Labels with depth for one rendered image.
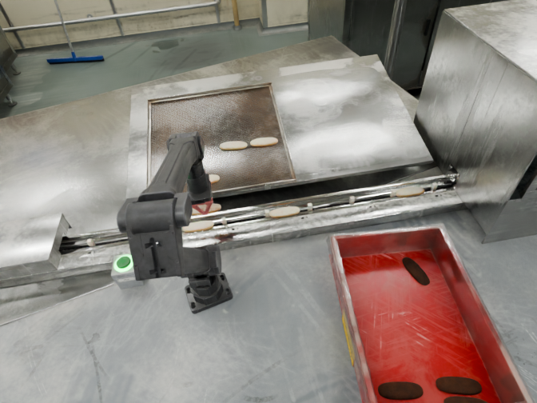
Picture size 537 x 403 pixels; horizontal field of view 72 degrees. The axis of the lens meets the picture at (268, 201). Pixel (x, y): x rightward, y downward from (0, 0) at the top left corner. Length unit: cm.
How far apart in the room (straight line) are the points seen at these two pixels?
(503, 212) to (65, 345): 122
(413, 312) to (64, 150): 146
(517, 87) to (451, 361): 67
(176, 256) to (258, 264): 54
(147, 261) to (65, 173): 107
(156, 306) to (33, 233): 45
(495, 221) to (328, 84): 81
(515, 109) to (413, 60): 207
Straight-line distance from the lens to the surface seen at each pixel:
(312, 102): 151
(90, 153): 171
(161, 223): 61
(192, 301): 108
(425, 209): 126
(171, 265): 63
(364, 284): 110
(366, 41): 288
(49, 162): 176
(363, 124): 145
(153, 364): 105
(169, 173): 73
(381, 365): 101
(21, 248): 131
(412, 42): 304
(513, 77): 110
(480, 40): 120
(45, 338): 122
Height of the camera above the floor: 176
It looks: 47 degrees down
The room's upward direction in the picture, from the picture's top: 5 degrees counter-clockwise
